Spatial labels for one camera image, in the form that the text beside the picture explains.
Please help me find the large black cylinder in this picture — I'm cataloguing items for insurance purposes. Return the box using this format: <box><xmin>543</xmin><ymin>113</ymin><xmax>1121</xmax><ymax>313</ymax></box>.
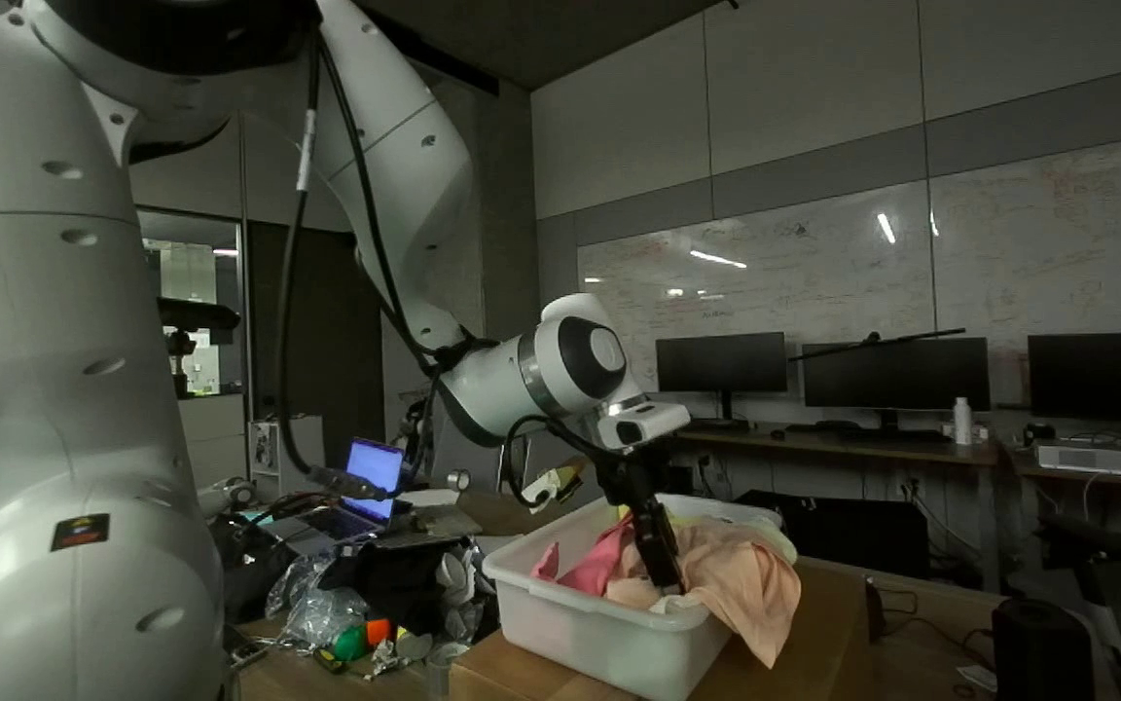
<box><xmin>991</xmin><ymin>597</ymin><xmax>1103</xmax><ymax>701</ymax></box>

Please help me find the white bottle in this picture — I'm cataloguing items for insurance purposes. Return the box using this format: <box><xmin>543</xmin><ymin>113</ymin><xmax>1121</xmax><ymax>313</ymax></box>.
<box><xmin>952</xmin><ymin>393</ymin><xmax>979</xmax><ymax>450</ymax></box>

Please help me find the peach printed shirt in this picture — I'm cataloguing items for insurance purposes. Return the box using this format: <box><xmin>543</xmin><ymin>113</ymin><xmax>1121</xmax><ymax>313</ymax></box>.
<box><xmin>603</xmin><ymin>520</ymin><xmax>808</xmax><ymax>673</ymax></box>

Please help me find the long wooden desk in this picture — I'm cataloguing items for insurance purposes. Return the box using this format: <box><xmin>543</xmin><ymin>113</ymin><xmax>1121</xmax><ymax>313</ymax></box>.
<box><xmin>664</xmin><ymin>423</ymin><xmax>1121</xmax><ymax>506</ymax></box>

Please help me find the clear plastic bag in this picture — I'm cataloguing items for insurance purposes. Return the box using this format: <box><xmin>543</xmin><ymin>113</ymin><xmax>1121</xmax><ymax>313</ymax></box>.
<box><xmin>276</xmin><ymin>579</ymin><xmax>373</xmax><ymax>655</ymax></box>

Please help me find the pink shirt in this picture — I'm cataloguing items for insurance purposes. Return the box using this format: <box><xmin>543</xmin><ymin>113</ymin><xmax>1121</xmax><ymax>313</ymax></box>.
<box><xmin>529</xmin><ymin>515</ymin><xmax>645</xmax><ymax>599</ymax></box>

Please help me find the wide black monitor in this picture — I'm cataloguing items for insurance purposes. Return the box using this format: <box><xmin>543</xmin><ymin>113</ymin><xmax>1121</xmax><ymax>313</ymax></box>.
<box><xmin>804</xmin><ymin>335</ymin><xmax>992</xmax><ymax>435</ymax></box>
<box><xmin>1024</xmin><ymin>332</ymin><xmax>1121</xmax><ymax>423</ymax></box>

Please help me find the white cabinet box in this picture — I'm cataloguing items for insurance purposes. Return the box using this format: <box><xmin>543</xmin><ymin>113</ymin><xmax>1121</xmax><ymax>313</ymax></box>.
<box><xmin>247</xmin><ymin>412</ymin><xmax>333</xmax><ymax>506</ymax></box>

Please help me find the black office chair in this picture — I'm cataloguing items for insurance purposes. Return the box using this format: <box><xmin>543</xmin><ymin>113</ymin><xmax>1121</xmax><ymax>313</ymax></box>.
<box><xmin>1035</xmin><ymin>511</ymin><xmax>1121</xmax><ymax>701</ymax></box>

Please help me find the white plastic bin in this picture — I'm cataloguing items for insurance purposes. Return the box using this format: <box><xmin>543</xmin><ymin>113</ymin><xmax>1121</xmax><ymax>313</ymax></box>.
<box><xmin>481</xmin><ymin>489</ymin><xmax>808</xmax><ymax>701</ymax></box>

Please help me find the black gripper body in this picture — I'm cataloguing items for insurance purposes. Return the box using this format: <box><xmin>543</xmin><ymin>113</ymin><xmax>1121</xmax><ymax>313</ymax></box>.
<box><xmin>587</xmin><ymin>441</ymin><xmax>667</xmax><ymax>520</ymax></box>

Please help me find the small black monitor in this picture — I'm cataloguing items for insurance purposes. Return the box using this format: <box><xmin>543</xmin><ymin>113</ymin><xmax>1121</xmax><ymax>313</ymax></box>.
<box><xmin>653</xmin><ymin>332</ymin><xmax>796</xmax><ymax>423</ymax></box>

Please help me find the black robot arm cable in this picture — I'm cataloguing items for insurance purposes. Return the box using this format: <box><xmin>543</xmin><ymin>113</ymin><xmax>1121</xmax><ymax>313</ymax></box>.
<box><xmin>274</xmin><ymin>24</ymin><xmax>464</xmax><ymax>477</ymax></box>

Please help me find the green ball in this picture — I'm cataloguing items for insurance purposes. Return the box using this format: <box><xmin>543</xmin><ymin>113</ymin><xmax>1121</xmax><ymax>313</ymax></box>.
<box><xmin>333</xmin><ymin>621</ymin><xmax>372</xmax><ymax>664</ymax></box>

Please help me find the white device box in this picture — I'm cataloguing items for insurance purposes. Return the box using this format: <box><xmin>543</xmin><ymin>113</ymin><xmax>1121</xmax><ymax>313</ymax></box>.
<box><xmin>1033</xmin><ymin>441</ymin><xmax>1121</xmax><ymax>477</ymax></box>

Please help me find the black computer tower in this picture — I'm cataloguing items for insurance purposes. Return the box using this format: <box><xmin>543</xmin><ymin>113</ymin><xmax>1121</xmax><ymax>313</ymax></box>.
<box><xmin>786</xmin><ymin>494</ymin><xmax>940</xmax><ymax>583</ymax></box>

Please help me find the open laptop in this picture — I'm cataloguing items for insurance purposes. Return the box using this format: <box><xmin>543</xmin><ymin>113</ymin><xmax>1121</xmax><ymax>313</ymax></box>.
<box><xmin>309</xmin><ymin>435</ymin><xmax>412</xmax><ymax>538</ymax></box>

